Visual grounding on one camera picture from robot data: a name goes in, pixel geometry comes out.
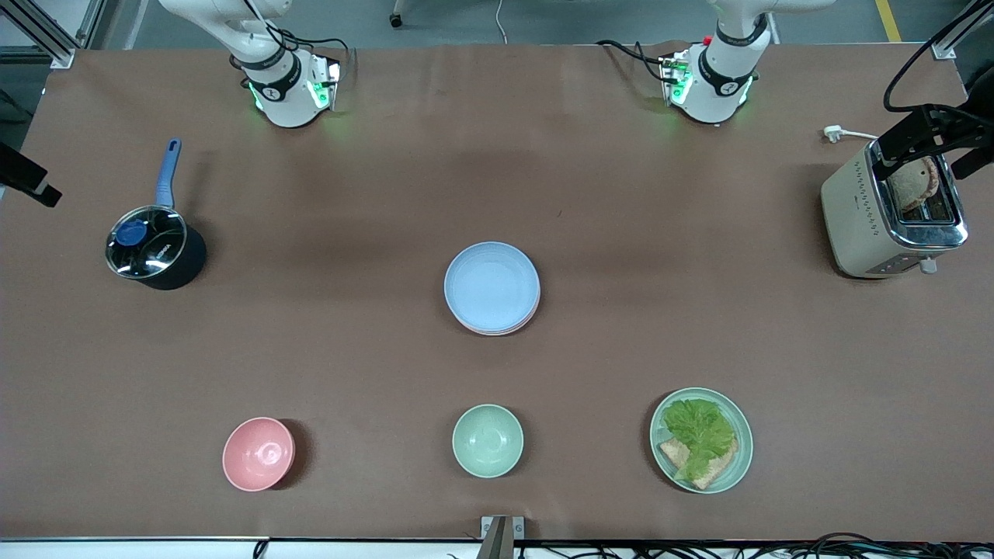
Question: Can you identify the blue plate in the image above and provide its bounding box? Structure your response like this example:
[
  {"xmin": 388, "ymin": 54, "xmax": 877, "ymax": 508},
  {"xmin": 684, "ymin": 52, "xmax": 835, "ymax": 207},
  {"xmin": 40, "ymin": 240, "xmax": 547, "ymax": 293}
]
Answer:
[{"xmin": 444, "ymin": 241, "xmax": 541, "ymax": 331}]

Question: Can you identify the pink plate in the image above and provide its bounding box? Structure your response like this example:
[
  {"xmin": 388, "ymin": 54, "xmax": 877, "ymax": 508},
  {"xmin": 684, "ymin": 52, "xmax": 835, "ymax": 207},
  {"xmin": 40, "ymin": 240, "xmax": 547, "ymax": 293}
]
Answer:
[{"xmin": 449, "ymin": 299, "xmax": 541, "ymax": 337}]

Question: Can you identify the brown toast slice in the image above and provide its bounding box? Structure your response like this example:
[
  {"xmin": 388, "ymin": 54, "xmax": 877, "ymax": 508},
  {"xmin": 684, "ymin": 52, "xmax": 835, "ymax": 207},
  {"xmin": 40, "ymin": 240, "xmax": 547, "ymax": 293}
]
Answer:
[{"xmin": 888, "ymin": 157, "xmax": 942, "ymax": 213}]

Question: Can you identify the yellow floor tape strip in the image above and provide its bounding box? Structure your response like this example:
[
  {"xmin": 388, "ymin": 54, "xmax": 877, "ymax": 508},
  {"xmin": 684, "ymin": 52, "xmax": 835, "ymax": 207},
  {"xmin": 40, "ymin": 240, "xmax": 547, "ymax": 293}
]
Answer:
[{"xmin": 875, "ymin": 0, "xmax": 903, "ymax": 43}]

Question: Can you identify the beige chrome toaster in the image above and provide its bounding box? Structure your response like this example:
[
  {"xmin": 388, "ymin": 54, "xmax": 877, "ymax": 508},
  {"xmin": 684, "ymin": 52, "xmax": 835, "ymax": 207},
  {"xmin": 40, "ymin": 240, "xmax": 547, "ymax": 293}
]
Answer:
[{"xmin": 821, "ymin": 136, "xmax": 969, "ymax": 279}]

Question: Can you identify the glass lid blue knob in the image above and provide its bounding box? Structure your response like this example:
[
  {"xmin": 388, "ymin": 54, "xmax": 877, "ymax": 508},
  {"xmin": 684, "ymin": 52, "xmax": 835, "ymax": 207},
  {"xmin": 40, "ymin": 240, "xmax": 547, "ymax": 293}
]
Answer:
[{"xmin": 106, "ymin": 205, "xmax": 189, "ymax": 279}]

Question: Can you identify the left base connector box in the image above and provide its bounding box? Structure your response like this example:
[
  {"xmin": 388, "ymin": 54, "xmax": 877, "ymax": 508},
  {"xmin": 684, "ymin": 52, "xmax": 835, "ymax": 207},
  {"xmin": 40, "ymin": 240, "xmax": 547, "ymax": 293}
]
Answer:
[{"xmin": 660, "ymin": 50, "xmax": 693, "ymax": 107}]

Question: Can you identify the base connector box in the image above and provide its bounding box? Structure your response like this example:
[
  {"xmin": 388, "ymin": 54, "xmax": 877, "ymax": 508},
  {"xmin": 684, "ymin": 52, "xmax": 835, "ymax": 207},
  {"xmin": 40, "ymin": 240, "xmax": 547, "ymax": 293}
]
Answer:
[
  {"xmin": 309, "ymin": 58, "xmax": 342, "ymax": 111},
  {"xmin": 660, "ymin": 50, "xmax": 693, "ymax": 107}
]

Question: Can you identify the right base connector box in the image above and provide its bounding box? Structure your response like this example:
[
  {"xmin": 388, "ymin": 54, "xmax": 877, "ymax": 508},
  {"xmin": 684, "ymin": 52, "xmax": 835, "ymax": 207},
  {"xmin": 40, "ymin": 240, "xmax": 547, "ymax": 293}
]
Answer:
[{"xmin": 309, "ymin": 58, "xmax": 342, "ymax": 111}]

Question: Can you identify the green plate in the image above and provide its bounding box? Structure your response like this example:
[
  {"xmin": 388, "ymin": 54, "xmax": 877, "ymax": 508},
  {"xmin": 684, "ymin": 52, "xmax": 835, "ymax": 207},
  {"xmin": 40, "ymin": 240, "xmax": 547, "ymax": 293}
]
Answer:
[{"xmin": 650, "ymin": 387, "xmax": 754, "ymax": 495}]

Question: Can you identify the brown table cover mat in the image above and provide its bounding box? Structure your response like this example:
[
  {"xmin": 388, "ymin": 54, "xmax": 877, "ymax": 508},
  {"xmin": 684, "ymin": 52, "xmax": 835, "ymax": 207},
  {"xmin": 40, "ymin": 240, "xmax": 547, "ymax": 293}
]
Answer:
[{"xmin": 0, "ymin": 43, "xmax": 994, "ymax": 543}]

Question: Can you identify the pink bowl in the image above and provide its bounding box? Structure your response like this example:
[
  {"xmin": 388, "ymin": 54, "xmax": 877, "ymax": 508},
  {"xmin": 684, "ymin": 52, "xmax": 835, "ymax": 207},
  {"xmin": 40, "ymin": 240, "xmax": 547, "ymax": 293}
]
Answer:
[{"xmin": 222, "ymin": 417, "xmax": 296, "ymax": 491}]

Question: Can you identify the green lettuce leaf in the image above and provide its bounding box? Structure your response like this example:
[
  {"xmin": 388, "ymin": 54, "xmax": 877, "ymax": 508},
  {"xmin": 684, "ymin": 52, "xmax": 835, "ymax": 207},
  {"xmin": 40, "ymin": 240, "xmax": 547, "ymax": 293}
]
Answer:
[{"xmin": 662, "ymin": 398, "xmax": 737, "ymax": 482}]

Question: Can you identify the brown bread slice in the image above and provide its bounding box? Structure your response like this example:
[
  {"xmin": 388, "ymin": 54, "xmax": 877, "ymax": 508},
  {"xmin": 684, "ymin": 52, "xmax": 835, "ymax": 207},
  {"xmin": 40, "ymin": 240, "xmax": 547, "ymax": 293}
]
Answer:
[{"xmin": 659, "ymin": 436, "xmax": 739, "ymax": 491}]

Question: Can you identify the green bowl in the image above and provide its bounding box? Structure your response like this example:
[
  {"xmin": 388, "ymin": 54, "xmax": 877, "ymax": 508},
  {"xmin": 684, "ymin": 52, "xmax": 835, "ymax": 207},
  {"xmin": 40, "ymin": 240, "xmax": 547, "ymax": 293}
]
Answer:
[{"xmin": 452, "ymin": 404, "xmax": 524, "ymax": 478}]

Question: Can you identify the aluminium frame post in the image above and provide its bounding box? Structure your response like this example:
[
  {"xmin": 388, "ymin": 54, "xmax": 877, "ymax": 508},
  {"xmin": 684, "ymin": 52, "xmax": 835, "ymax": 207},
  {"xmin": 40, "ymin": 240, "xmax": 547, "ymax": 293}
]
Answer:
[
  {"xmin": 928, "ymin": 0, "xmax": 994, "ymax": 61},
  {"xmin": 0, "ymin": 0, "xmax": 98, "ymax": 69}
]

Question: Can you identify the white toaster plug cord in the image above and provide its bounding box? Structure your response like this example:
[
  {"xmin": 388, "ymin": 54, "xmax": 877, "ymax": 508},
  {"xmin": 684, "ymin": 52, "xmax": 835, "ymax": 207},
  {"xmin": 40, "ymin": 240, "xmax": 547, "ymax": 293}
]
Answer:
[{"xmin": 823, "ymin": 125, "xmax": 882, "ymax": 144}]

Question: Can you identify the dark saucepan blue handle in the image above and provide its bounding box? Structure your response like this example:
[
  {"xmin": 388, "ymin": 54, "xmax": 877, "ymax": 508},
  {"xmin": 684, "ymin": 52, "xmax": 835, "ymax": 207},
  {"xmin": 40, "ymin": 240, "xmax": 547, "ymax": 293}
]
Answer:
[{"xmin": 106, "ymin": 138, "xmax": 208, "ymax": 291}]

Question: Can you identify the black left base cable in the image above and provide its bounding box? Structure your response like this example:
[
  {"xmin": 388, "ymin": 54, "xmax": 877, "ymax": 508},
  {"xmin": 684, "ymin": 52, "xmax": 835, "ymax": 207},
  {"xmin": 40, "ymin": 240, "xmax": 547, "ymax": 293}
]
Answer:
[{"xmin": 596, "ymin": 39, "xmax": 673, "ymax": 83}]

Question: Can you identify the black base cable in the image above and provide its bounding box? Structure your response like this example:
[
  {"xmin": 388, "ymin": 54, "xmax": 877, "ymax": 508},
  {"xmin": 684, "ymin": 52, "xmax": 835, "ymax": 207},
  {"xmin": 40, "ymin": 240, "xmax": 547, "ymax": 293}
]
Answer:
[
  {"xmin": 596, "ymin": 39, "xmax": 673, "ymax": 83},
  {"xmin": 229, "ymin": 0, "xmax": 356, "ymax": 61}
]

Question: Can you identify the black right base cable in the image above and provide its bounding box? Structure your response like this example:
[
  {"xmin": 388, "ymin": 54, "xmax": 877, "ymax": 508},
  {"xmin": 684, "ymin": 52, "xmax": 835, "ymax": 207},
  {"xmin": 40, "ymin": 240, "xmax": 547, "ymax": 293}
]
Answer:
[{"xmin": 229, "ymin": 0, "xmax": 356, "ymax": 61}]

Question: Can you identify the metal table edge bracket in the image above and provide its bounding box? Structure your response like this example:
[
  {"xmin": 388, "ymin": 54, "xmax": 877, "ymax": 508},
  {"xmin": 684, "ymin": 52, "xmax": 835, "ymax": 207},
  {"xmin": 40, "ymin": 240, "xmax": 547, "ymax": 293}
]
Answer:
[{"xmin": 480, "ymin": 516, "xmax": 526, "ymax": 559}]

